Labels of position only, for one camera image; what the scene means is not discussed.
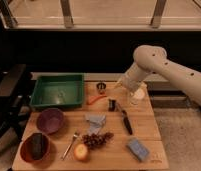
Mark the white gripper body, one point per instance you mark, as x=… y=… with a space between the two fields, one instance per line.
x=137 y=96

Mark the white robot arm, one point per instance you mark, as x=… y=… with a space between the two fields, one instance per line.
x=148 y=59

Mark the purple bowl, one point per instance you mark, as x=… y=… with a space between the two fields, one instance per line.
x=50 y=120

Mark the red bowl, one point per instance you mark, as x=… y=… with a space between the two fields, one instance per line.
x=25 y=150

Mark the small black object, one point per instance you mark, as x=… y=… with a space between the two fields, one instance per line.
x=111 y=106

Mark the orange carrot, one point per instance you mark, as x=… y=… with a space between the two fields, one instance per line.
x=93 y=99

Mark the crumpled grey cloth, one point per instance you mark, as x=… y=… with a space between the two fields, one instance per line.
x=96 y=122

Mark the wooden cutting board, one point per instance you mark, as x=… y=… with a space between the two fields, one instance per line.
x=114 y=156

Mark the blue sponge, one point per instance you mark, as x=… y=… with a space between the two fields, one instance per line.
x=138 y=149

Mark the bunch of purple grapes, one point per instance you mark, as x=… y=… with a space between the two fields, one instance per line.
x=96 y=140

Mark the green plastic tray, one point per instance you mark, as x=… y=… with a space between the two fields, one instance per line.
x=63 y=91

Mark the yellow red apple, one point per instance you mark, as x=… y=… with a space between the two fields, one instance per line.
x=81 y=152

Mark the dark sponge block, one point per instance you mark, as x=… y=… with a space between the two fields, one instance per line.
x=37 y=149

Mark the black chair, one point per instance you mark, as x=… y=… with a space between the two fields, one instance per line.
x=14 y=99

